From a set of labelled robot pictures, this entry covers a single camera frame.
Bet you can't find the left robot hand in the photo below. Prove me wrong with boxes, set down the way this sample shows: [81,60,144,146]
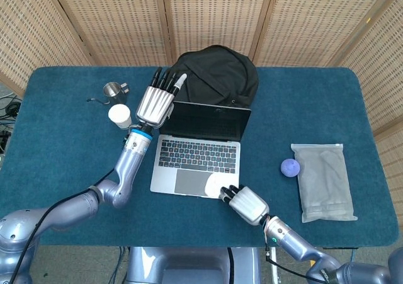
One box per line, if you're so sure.
[135,66,188,130]

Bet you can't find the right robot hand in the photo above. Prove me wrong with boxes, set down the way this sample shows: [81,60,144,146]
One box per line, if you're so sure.
[219,185,270,227]

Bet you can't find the silver laptop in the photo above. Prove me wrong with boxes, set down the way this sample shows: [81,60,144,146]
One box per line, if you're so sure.
[149,100,252,200]

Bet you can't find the white paper cup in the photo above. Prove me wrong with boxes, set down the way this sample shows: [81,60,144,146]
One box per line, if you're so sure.
[108,103,133,130]

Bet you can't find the steel gooseneck pitcher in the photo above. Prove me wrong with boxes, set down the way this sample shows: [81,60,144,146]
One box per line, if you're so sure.
[86,81,130,106]

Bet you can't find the purple ball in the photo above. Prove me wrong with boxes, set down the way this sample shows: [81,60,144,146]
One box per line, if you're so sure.
[280,158,301,178]

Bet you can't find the black backpack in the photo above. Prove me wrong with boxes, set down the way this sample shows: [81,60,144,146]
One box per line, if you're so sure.
[169,44,259,110]

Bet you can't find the clear zip bag grey cloth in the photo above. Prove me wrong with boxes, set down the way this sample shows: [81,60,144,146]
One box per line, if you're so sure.
[290,142,359,224]

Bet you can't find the grey robot torso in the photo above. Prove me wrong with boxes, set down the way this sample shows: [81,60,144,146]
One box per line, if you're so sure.
[125,246,262,284]

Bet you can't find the woven folding screen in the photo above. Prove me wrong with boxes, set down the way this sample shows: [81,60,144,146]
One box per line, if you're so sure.
[0,0,403,228]

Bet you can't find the blue carpet table cover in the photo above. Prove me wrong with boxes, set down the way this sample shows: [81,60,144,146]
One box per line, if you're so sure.
[0,65,400,249]

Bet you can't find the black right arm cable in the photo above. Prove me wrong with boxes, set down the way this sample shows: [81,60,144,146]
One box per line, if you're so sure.
[265,248,317,280]

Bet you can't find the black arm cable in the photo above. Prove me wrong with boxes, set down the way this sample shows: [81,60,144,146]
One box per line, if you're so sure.
[265,248,317,280]
[11,168,118,284]

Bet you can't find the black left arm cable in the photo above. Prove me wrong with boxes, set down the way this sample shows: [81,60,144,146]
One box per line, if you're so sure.
[11,168,118,284]

